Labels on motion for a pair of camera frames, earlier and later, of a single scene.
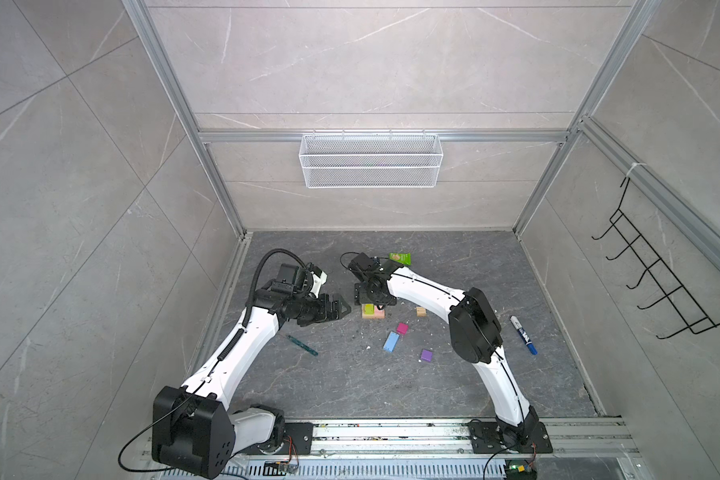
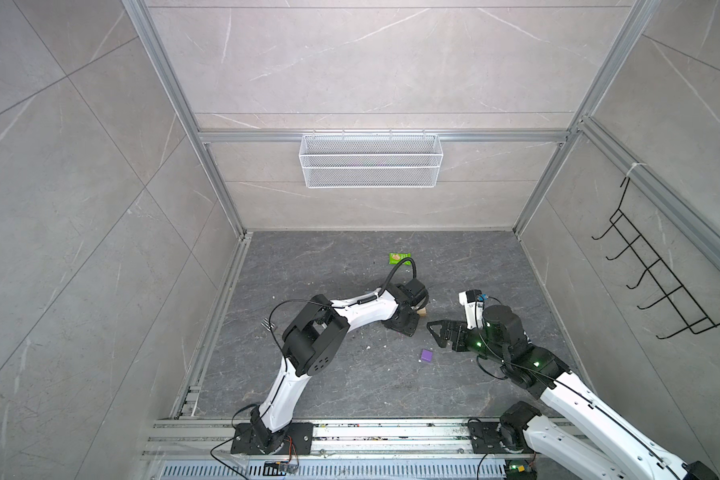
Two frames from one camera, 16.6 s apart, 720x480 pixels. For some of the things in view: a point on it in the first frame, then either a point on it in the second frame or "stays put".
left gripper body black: [310, 309] → [410, 325]
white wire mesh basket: [371, 160] stays put
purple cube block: [426, 355] stays put
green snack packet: [404, 258] stays put
